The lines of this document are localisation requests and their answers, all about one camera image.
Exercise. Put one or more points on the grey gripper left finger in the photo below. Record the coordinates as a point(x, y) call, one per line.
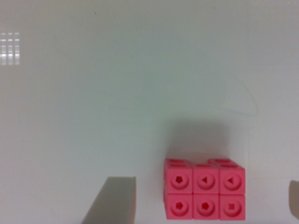
point(115, 202)

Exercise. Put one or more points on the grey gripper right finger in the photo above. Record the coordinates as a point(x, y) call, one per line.
point(294, 198)

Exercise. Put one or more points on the pink snap-cube block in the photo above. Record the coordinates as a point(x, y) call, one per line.
point(213, 190)

